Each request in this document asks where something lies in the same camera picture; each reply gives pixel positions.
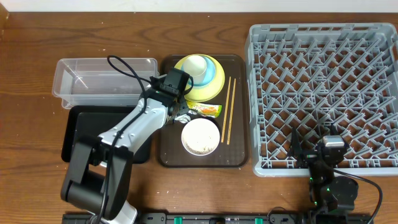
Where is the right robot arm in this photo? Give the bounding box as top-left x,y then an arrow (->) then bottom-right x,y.
287,126 -> 358,223

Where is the black waste tray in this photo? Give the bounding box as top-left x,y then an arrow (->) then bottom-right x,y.
61,105 -> 134,162

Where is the white bowl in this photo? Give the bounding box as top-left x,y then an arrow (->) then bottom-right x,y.
181,118 -> 221,156

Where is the right wooden chopstick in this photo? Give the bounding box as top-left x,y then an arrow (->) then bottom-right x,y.
227,78 -> 236,145

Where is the dark brown serving tray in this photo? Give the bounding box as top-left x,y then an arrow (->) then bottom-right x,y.
157,55 -> 251,168

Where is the left wooden chopstick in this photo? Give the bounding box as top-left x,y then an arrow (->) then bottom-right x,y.
221,77 -> 231,143

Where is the wooden chopstick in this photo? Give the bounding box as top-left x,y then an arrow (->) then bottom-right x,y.
221,77 -> 231,143
227,78 -> 236,145

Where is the light blue bowl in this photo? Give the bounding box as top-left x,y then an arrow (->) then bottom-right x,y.
190,55 -> 216,87

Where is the clear plastic bin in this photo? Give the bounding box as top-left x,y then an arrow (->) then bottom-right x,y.
52,58 -> 142,109

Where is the grey plastic dishwasher rack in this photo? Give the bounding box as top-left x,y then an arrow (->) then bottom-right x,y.
245,23 -> 397,177

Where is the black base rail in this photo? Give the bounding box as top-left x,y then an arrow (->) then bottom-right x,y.
61,213 -> 370,224

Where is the yellow plate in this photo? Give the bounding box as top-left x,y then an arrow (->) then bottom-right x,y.
185,54 -> 225,102

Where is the white cup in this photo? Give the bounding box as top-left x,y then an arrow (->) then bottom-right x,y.
182,55 -> 207,78

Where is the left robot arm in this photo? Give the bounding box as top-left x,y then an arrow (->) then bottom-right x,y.
61,84 -> 191,223

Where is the white tissue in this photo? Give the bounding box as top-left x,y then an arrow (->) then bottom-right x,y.
174,114 -> 191,124

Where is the green orange snack wrapper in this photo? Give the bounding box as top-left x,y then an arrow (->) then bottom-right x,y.
186,101 -> 223,118

